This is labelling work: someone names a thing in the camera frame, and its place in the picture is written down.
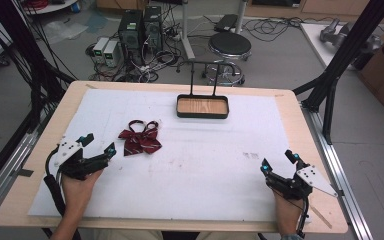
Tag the grey metal device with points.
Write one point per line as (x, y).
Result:
(333, 33)

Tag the aluminium rail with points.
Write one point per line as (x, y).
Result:
(10, 163)
(338, 173)

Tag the white foam board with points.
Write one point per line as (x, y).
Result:
(196, 166)

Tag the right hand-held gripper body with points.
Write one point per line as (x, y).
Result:
(315, 180)

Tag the black metal frame stand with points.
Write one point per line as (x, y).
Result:
(10, 33)
(350, 50)

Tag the grey bench power supply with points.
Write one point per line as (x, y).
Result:
(99, 49)
(110, 53)

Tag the round white table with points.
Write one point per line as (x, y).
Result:
(51, 7)

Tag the black stand with wooden tray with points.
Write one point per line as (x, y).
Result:
(202, 106)

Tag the dark red striped bow tie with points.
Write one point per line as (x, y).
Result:
(140, 140)

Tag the person's left hand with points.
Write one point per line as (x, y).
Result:
(78, 191)

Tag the thin wooden stick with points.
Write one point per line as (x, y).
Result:
(320, 217)

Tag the black tape strip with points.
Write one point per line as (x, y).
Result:
(25, 172)

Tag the black computer tower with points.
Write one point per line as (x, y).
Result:
(130, 33)
(153, 30)

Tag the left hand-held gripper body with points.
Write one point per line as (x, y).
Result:
(67, 150)

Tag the person's right hand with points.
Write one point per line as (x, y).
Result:
(286, 211)

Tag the black round stool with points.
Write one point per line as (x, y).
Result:
(230, 45)

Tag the flat black box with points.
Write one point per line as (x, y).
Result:
(226, 22)

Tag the white desk leg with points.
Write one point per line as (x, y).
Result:
(187, 33)
(241, 15)

